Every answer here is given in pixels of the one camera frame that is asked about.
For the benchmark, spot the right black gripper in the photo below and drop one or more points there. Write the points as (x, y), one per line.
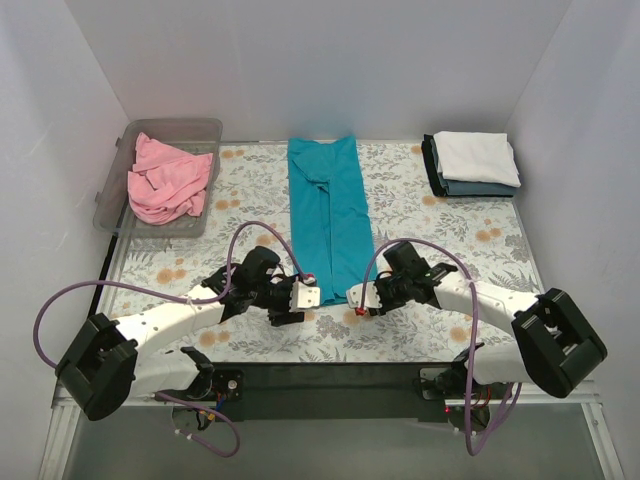
(385, 295)

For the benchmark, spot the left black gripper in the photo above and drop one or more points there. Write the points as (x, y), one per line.
(285, 306)

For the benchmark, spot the teal t shirt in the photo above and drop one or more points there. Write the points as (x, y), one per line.
(330, 226)

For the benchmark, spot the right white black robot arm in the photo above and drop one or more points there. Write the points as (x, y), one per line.
(553, 344)

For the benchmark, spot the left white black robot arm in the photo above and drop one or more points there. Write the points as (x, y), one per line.
(110, 361)

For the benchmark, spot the floral table mat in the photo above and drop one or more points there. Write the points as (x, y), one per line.
(250, 207)

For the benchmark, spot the folded grey-blue t shirt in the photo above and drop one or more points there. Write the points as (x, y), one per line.
(469, 189)

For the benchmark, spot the pink t shirt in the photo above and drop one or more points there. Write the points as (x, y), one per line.
(166, 183)

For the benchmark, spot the folded white t shirt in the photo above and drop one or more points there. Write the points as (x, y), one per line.
(476, 157)

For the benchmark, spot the clear plastic bin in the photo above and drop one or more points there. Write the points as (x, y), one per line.
(193, 135)

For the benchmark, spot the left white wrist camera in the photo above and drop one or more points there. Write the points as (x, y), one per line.
(304, 297)

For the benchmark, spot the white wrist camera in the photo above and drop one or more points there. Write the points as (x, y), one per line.
(364, 297)
(304, 297)

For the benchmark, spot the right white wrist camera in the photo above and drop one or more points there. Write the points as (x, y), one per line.
(364, 297)

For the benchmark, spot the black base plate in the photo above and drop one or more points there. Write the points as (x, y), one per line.
(334, 391)

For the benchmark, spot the aluminium frame rail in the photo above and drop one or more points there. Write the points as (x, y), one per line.
(320, 421)

